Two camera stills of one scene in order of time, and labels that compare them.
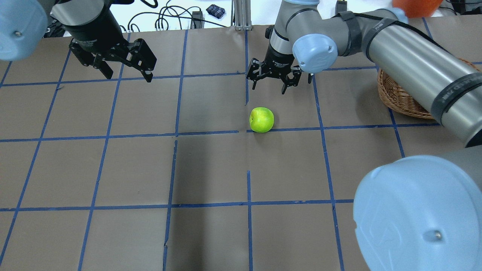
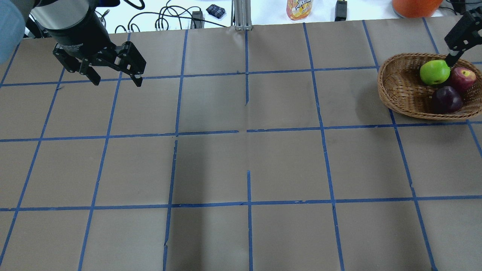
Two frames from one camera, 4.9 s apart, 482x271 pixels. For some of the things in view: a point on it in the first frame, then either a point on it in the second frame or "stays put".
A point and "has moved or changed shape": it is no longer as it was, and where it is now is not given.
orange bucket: (418, 8) stays put
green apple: (261, 119) has moved or changed shape
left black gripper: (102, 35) to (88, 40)
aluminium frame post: (242, 14) stays put
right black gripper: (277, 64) to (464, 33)
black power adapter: (340, 6) stays put
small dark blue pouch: (217, 12) stays put
